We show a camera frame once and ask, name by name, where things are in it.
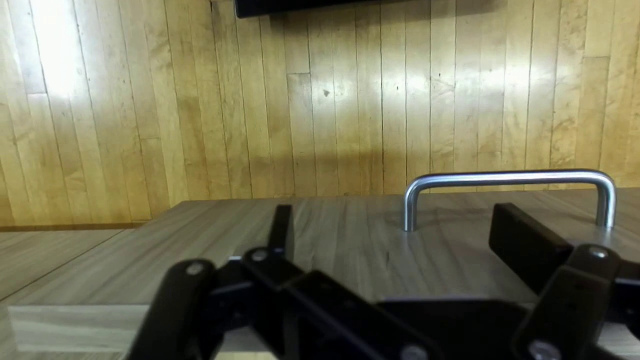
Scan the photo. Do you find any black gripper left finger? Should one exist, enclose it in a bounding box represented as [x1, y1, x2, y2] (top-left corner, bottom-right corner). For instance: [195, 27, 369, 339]
[126, 204, 441, 360]

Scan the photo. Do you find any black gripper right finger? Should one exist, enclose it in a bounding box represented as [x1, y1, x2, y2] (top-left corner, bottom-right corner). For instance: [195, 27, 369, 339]
[488, 202, 640, 360]

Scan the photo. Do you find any silver drawer handle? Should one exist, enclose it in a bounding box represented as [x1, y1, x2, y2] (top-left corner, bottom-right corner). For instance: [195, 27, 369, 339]
[401, 168, 619, 234]

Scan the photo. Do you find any wooden drawer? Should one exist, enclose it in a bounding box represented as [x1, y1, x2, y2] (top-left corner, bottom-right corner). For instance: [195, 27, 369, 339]
[6, 187, 640, 360]

